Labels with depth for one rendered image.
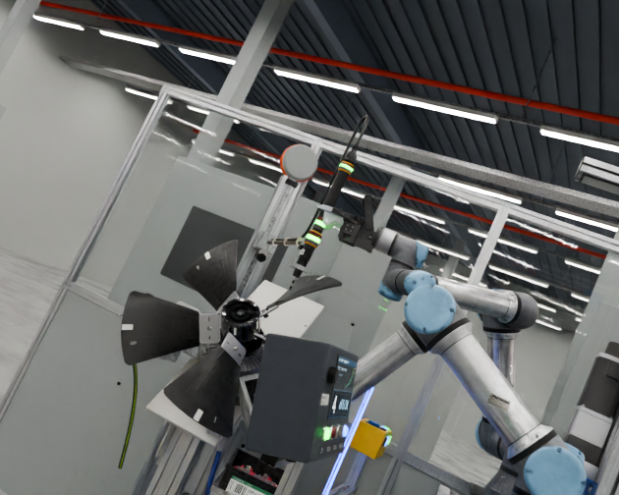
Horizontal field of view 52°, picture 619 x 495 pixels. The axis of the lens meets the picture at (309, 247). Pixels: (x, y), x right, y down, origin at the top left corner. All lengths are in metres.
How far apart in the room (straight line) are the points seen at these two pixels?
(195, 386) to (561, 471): 0.94
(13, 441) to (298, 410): 2.35
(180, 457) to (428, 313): 1.02
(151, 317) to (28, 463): 1.40
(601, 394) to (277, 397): 1.03
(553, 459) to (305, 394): 0.59
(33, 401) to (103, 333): 0.44
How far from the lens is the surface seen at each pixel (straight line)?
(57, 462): 3.12
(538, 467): 1.42
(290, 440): 1.04
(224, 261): 2.13
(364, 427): 2.07
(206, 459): 2.34
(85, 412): 3.04
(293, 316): 2.30
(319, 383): 1.03
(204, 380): 1.81
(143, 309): 1.98
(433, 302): 1.45
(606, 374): 1.84
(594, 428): 1.84
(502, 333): 2.09
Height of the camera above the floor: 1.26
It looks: 7 degrees up
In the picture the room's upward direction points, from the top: 25 degrees clockwise
